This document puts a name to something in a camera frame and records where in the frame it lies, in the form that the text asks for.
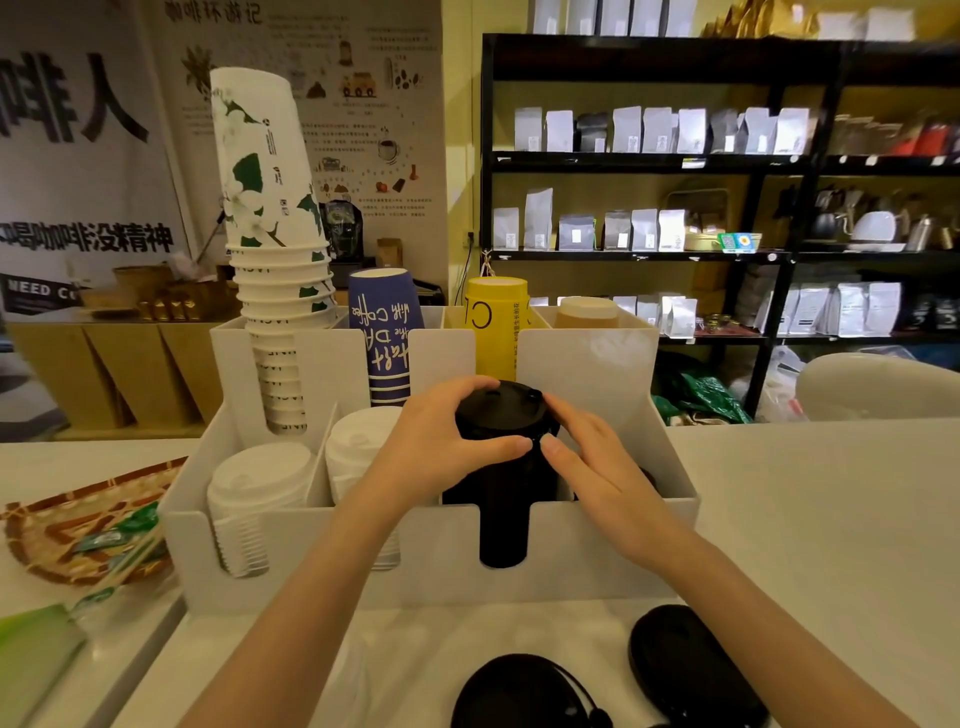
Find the green plastic bag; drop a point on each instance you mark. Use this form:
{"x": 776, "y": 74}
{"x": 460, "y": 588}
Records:
{"x": 709, "y": 397}

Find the woven bamboo tray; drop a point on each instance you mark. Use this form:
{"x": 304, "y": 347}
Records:
{"x": 45, "y": 532}

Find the black kettle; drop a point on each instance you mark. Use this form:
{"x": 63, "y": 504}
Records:
{"x": 826, "y": 225}

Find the person's left hand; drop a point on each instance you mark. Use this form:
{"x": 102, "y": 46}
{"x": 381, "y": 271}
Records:
{"x": 420, "y": 442}

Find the stack of white cup lids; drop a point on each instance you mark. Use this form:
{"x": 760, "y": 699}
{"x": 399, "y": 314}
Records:
{"x": 360, "y": 450}
{"x": 255, "y": 487}

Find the green payment sign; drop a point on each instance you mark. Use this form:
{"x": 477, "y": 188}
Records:
{"x": 739, "y": 242}

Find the white chair back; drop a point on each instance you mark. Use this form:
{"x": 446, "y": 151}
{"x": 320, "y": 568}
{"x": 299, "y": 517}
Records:
{"x": 877, "y": 386}

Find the white teapot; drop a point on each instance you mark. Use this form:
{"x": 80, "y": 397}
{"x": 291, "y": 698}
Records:
{"x": 876, "y": 226}

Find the wrapped wooden stirrers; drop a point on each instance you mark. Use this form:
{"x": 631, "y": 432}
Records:
{"x": 124, "y": 566}

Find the stack of blue paper cups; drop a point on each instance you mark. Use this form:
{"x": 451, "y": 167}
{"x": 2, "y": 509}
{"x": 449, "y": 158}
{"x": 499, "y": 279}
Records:
{"x": 386, "y": 330}

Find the white plastic bag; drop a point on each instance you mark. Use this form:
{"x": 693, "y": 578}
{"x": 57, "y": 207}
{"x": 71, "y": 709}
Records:
{"x": 781, "y": 386}

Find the person's left forearm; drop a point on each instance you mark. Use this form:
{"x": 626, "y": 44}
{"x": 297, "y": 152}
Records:
{"x": 300, "y": 615}

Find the white banner with black letters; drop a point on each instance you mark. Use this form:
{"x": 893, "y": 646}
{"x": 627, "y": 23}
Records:
{"x": 82, "y": 172}

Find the illustrated coffee poster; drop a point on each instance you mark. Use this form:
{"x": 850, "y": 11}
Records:
{"x": 360, "y": 112}

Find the stack of yellow paper cups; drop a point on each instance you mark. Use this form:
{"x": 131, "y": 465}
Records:
{"x": 495, "y": 330}

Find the black coffee grinder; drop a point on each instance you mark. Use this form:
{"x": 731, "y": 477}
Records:
{"x": 343, "y": 232}

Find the brown cardboard display stand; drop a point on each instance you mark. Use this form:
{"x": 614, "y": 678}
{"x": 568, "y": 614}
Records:
{"x": 120, "y": 367}

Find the white cup organizer box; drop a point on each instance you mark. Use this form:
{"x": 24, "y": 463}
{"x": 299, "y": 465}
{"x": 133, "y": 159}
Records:
{"x": 585, "y": 540}

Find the black metal shelf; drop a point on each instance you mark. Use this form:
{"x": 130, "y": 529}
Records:
{"x": 780, "y": 172}

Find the stack of brown paper cups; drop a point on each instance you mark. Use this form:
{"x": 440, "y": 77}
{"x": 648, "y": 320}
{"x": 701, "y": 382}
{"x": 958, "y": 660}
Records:
{"x": 587, "y": 313}

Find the person's right hand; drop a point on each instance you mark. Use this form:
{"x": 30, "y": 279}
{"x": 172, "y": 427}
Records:
{"x": 611, "y": 480}

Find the green paper packet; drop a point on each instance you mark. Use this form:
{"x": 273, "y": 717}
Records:
{"x": 34, "y": 660}

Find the person's right thumb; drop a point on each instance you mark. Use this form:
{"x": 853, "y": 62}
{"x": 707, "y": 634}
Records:
{"x": 564, "y": 466}

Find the stack of white floral cups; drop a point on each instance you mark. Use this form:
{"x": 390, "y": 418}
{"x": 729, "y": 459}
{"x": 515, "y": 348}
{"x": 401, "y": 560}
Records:
{"x": 262, "y": 187}

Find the row of white coffee bags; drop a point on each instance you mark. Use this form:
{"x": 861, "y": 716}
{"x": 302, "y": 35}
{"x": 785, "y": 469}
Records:
{"x": 840, "y": 309}
{"x": 585, "y": 229}
{"x": 660, "y": 129}

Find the green sachets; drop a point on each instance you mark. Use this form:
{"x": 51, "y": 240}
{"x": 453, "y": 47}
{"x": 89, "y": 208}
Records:
{"x": 112, "y": 536}

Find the black cup lid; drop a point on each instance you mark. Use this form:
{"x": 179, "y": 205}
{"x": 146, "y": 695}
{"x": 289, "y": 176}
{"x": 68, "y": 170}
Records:
{"x": 690, "y": 667}
{"x": 517, "y": 694}

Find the stack of black cup lids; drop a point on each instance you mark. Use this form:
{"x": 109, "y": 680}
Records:
{"x": 501, "y": 517}

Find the person's right forearm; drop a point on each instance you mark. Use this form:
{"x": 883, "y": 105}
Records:
{"x": 750, "y": 630}

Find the person's left thumb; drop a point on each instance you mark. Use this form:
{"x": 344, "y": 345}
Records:
{"x": 484, "y": 451}

